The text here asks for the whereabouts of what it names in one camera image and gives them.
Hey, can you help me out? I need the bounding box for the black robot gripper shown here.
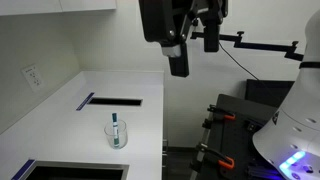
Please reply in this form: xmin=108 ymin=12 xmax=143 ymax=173
xmin=138 ymin=0 xmax=228 ymax=77

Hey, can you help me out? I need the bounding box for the teal and white marker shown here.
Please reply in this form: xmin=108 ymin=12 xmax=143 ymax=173
xmin=112 ymin=113 xmax=120 ymax=148

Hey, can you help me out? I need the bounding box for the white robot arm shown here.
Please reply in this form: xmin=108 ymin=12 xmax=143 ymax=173
xmin=138 ymin=0 xmax=320 ymax=180

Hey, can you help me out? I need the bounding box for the upper orange black clamp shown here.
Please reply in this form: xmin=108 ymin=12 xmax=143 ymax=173
xmin=207 ymin=104 xmax=236 ymax=120

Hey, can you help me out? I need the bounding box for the orange black clamp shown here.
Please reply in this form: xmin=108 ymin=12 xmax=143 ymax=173
xmin=196 ymin=143 xmax=235 ymax=170
xmin=207 ymin=104 xmax=236 ymax=120

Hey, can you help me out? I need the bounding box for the black monitor panel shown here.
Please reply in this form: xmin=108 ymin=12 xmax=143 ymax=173
xmin=245 ymin=79 xmax=294 ymax=107

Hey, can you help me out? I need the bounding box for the black perforated work table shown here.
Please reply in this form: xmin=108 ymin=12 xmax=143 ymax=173
xmin=196 ymin=94 xmax=283 ymax=180

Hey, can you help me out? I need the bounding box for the clear drinking glass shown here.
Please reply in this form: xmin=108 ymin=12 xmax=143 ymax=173
xmin=104 ymin=120 xmax=128 ymax=149

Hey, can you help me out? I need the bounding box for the lower orange black clamp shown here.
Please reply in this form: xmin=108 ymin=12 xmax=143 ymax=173
xmin=196 ymin=143 xmax=235 ymax=170

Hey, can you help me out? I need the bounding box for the blue tape strip far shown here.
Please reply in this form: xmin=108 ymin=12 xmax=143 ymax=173
xmin=76 ymin=92 xmax=95 ymax=111

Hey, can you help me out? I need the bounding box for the blue tape strip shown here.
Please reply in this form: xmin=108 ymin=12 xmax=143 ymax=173
xmin=76 ymin=92 xmax=95 ymax=111
xmin=11 ymin=159 xmax=36 ymax=180

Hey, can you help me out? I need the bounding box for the white upper cabinet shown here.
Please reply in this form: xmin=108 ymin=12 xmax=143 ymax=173
xmin=0 ymin=0 xmax=116 ymax=16

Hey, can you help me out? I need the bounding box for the blue tape strip near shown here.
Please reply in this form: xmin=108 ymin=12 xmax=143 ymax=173
xmin=11 ymin=159 xmax=36 ymax=180

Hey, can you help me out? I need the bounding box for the black camera cable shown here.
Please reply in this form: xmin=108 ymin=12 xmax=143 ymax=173
xmin=218 ymin=42 xmax=261 ymax=82

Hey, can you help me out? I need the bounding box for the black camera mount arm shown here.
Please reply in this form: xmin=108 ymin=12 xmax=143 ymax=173
xmin=190 ymin=30 xmax=305 ymax=62

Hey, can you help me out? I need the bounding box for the white wall outlet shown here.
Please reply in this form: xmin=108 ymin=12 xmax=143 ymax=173
xmin=22 ymin=64 xmax=44 ymax=92

